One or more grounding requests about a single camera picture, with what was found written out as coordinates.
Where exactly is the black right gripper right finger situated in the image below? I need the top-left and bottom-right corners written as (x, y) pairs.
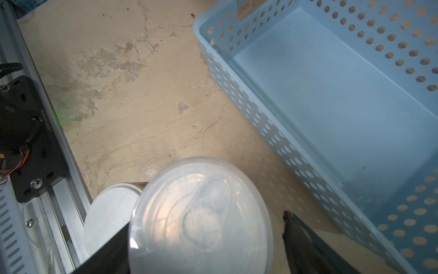
top-left (282, 211), bottom-right (358, 274)

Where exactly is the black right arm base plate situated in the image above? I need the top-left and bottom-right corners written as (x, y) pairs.
top-left (1, 76), bottom-right (68, 203)

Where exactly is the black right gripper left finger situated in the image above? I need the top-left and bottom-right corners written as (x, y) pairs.
top-left (73, 224), bottom-right (131, 274)

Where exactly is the light blue perforated basket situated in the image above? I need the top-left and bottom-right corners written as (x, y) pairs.
top-left (193, 1), bottom-right (438, 274)

